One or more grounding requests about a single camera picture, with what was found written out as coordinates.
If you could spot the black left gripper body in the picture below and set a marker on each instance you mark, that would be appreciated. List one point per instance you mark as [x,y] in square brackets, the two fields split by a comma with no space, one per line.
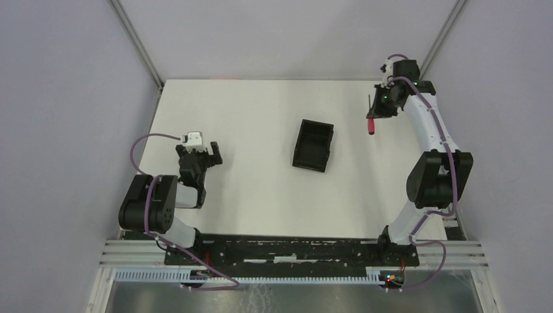
[205,160]

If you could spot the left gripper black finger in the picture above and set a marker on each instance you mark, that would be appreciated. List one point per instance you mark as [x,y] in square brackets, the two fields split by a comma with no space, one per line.
[181,150]
[215,158]

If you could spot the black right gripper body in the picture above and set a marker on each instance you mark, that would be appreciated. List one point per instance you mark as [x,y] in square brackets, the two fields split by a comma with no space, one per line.
[383,101]

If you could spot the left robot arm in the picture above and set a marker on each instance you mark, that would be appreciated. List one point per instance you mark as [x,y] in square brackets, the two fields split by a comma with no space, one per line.
[149,207]

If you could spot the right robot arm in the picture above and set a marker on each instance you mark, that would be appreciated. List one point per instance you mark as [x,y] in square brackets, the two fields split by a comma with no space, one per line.
[437,181]

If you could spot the black plastic bin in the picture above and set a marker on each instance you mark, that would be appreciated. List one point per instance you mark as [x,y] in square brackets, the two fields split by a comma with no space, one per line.
[312,148]

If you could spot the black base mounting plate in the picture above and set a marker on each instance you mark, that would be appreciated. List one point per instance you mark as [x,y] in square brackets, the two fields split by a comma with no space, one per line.
[223,249]

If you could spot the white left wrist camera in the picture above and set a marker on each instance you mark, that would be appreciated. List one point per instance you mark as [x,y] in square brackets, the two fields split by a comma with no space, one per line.
[193,142]

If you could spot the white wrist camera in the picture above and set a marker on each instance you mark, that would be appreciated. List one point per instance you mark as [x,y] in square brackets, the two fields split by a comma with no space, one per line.
[193,142]
[387,70]

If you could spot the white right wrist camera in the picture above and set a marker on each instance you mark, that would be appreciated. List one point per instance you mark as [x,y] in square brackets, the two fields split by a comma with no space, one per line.
[387,70]

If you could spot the right aluminium corner post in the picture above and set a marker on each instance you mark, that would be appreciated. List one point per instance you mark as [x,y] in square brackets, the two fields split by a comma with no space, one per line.
[442,35]

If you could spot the aluminium corner post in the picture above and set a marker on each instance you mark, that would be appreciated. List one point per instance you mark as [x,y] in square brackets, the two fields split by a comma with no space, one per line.
[136,41]
[442,35]

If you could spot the left aluminium corner post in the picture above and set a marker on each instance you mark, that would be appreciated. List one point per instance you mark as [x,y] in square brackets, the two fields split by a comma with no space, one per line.
[136,41]

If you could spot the white slotted cable duct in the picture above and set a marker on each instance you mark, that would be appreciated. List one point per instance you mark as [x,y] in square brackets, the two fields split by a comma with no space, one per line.
[197,276]

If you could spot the aluminium rail frame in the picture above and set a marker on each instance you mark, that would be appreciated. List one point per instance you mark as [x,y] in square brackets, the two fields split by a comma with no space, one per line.
[460,255]

